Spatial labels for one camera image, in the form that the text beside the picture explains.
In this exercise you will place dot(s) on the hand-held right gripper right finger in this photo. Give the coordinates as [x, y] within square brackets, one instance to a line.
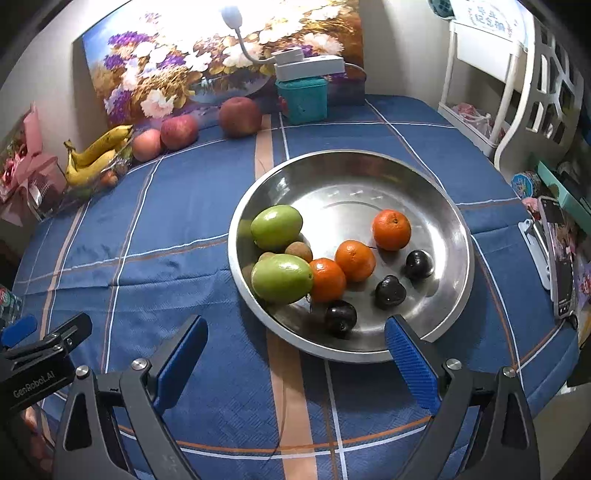
[411, 360]

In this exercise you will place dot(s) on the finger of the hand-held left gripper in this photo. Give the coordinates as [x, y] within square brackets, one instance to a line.
[19, 328]
[64, 334]

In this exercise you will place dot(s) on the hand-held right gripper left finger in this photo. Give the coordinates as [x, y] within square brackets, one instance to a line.
[178, 360]

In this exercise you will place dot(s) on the dark plum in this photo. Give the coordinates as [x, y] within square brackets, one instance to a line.
[419, 264]
[390, 291]
[340, 317]

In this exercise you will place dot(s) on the orange tangerine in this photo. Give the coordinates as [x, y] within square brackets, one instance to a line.
[355, 261]
[327, 279]
[392, 230]

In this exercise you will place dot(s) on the green jujube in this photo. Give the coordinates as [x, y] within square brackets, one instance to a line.
[276, 227]
[281, 278]

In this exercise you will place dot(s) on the small brown kiwi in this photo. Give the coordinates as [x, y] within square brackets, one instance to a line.
[298, 251]

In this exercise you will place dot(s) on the round metal plate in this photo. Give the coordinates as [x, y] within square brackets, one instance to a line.
[360, 194]

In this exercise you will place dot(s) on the person's left hand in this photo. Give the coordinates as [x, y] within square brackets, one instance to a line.
[41, 438]

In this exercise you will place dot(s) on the plastic bottle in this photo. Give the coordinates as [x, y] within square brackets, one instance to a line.
[8, 304]

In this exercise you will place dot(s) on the clear plastic fruit container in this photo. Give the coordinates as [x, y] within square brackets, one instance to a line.
[69, 198]

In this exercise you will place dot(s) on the blue plaid tablecloth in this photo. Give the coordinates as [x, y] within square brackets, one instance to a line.
[184, 217]

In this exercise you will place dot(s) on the small orange fruit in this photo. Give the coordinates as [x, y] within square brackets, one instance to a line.
[109, 178]

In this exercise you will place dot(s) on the white phone holder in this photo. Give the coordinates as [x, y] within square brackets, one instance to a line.
[531, 244]

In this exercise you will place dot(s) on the pink flower bouquet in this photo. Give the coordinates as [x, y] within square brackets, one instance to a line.
[32, 161]

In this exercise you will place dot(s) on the black smartphone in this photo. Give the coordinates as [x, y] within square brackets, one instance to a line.
[556, 258]

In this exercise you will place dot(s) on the yellow banana bunch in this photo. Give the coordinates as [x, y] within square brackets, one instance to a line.
[97, 154]

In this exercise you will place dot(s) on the pale pink apple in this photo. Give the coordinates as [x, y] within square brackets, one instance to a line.
[147, 145]

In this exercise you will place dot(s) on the round colourful tin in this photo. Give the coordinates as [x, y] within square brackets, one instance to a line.
[526, 184]

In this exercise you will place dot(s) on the flat teal box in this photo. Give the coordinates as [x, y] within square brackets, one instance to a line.
[558, 187]

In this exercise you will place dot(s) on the medium red apple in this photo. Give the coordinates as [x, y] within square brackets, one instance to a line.
[179, 132]

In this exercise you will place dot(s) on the clear plastic bag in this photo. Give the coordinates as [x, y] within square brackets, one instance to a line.
[475, 117]

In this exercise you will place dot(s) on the large dark red apple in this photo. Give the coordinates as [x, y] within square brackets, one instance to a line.
[240, 117]

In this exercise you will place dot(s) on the small red object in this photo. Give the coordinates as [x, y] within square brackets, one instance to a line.
[283, 106]

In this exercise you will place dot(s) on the teal plastic box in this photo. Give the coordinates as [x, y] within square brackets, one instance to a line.
[304, 101]

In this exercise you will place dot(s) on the flower painting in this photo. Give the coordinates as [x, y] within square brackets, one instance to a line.
[161, 60]

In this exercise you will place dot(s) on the white storage rack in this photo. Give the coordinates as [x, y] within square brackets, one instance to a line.
[485, 60]

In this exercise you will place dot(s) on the white power strip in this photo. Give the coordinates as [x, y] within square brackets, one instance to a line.
[309, 67]

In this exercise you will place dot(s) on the white gooseneck lamp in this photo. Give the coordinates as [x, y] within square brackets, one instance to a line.
[231, 16]

